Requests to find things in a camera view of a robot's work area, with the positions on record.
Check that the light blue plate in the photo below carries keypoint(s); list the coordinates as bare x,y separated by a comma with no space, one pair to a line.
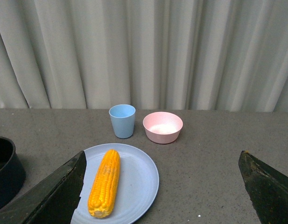
137,189

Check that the black pot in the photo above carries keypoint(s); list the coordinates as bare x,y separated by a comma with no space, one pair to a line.
12,172

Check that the light blue cup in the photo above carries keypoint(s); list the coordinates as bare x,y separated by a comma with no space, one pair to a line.
122,118

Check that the pink bowl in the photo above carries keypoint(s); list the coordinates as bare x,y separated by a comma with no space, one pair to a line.
162,127

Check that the grey curtain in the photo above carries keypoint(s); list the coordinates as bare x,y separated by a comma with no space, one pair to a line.
153,54

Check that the yellow corn cob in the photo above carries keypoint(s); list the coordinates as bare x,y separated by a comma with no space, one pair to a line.
103,193

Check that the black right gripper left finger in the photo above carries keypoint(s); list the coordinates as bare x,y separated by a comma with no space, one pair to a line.
51,201

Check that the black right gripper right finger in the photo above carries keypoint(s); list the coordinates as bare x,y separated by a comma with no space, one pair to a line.
267,189

